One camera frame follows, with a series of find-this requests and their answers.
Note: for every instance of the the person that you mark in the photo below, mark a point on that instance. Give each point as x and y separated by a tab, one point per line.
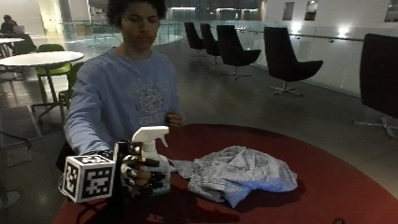
120	90

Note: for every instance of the green chair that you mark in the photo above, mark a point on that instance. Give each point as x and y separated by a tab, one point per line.
52	48
71	84

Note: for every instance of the dark wall picture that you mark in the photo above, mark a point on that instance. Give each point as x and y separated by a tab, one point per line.
312	11
392	11
288	11

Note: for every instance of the crumpled grey cloth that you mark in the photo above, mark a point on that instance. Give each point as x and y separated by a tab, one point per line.
239	174

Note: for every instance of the black swivel chair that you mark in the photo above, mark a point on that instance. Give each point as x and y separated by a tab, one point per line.
232	43
380	74
208	39
284	57
192	35

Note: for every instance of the white spray bottle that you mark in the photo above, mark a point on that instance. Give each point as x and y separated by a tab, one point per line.
149	138

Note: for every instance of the dark chair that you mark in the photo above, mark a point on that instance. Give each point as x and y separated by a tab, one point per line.
24	45

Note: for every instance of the round white table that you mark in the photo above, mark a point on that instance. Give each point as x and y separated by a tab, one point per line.
39	58
8	40

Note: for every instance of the metal handrail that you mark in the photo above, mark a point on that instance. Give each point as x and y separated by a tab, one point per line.
314	36

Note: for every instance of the glass balustrade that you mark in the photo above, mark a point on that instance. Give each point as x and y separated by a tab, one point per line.
95	31

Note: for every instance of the white marker cube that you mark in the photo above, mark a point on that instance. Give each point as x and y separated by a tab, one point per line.
90	179

